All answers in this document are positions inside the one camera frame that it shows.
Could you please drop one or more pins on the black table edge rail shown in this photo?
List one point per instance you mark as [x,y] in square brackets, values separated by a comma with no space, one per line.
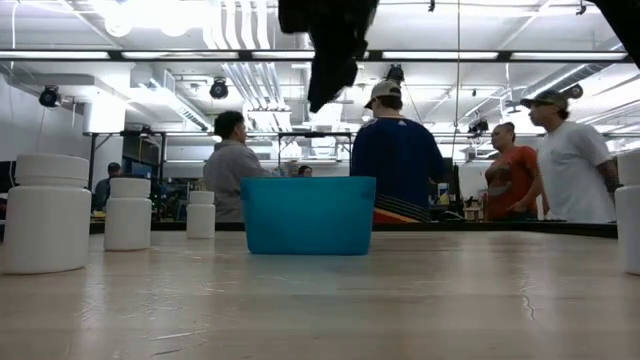
[500,227]

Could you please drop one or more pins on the blue plastic basket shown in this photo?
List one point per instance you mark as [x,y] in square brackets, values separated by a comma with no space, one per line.
[307,215]

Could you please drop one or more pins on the black background frame stand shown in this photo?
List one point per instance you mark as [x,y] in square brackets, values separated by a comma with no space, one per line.
[92,160]

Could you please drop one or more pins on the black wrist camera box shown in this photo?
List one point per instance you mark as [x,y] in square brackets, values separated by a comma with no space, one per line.
[295,15]

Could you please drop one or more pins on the large white pill bottle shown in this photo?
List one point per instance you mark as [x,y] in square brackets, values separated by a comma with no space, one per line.
[47,225]
[630,225]

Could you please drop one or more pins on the black overhead frame bar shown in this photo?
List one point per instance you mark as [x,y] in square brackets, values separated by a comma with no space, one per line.
[200,55]

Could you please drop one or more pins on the person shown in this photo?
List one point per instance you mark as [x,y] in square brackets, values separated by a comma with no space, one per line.
[102,192]
[305,171]
[515,180]
[227,170]
[575,170]
[397,160]

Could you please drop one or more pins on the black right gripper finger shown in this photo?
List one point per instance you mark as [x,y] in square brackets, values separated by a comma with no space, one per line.
[347,72]
[322,80]

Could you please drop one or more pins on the black ceiling camera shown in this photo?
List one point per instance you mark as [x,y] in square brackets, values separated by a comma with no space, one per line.
[574,91]
[395,73]
[50,96]
[218,89]

